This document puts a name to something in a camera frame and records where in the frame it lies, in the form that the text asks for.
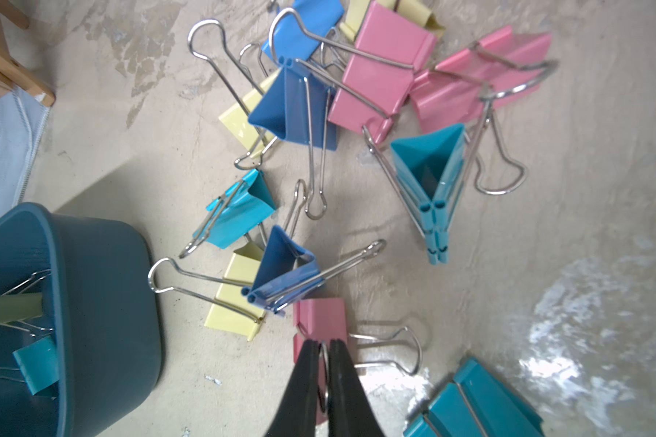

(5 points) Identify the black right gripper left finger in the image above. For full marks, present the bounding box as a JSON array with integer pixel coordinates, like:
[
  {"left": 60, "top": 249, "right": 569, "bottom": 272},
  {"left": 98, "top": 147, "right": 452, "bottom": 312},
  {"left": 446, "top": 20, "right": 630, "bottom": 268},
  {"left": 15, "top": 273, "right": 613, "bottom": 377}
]
[{"left": 265, "top": 340, "right": 321, "bottom": 437}]

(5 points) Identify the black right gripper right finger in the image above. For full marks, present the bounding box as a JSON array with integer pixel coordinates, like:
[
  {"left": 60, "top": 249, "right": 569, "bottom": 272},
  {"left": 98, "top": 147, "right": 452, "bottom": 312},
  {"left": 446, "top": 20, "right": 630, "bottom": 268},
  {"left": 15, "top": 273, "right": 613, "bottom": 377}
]
[{"left": 327, "top": 340, "right": 384, "bottom": 437}]

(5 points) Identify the yellow binder clip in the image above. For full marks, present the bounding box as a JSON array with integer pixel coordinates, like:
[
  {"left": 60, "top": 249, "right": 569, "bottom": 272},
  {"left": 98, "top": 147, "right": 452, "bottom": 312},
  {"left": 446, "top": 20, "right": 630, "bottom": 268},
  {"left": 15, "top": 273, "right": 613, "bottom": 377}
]
[
  {"left": 203, "top": 242, "right": 265, "bottom": 342},
  {"left": 0, "top": 269, "right": 54, "bottom": 337}
]

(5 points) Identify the teal binder clip front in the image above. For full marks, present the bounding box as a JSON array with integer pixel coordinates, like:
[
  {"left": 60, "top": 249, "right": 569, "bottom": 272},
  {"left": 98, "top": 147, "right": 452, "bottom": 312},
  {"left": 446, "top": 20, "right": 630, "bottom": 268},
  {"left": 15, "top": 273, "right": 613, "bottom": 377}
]
[{"left": 403, "top": 358, "right": 544, "bottom": 436}]

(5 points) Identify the blue binder clip lower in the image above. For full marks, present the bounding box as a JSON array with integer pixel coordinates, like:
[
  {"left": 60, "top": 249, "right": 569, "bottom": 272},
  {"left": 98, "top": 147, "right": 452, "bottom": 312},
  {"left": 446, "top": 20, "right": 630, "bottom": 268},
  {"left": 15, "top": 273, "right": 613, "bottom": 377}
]
[{"left": 147, "top": 226, "right": 386, "bottom": 323}]

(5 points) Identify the teal binder clip small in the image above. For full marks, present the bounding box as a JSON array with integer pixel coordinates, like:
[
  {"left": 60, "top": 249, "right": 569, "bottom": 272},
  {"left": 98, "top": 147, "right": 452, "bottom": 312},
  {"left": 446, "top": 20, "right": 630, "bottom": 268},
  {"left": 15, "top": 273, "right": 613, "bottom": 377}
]
[{"left": 179, "top": 169, "right": 277, "bottom": 259}]

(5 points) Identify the teal plastic storage box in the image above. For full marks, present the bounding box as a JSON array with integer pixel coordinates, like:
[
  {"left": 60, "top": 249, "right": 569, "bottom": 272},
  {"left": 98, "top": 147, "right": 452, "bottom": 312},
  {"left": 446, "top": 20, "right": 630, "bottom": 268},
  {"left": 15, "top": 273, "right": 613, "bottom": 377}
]
[{"left": 0, "top": 203, "right": 162, "bottom": 436}]

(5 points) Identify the teal binder clip upright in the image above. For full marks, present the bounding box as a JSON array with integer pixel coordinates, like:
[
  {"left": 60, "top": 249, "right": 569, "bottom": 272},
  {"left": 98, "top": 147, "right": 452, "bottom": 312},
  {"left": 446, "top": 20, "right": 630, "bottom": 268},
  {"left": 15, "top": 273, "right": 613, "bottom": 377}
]
[{"left": 360, "top": 99, "right": 528, "bottom": 267}]

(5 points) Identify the blue binder clip middle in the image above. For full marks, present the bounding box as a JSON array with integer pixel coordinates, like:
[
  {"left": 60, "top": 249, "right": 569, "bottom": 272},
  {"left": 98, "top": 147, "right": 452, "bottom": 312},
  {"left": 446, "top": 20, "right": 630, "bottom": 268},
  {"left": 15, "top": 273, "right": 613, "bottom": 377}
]
[{"left": 248, "top": 56, "right": 337, "bottom": 220}]

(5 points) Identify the pink binder clip large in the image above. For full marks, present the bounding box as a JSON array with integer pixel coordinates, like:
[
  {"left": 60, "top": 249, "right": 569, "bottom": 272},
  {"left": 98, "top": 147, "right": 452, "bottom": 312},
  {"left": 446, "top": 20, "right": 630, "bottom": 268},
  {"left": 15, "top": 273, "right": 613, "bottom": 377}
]
[{"left": 267, "top": 0, "right": 438, "bottom": 146}]

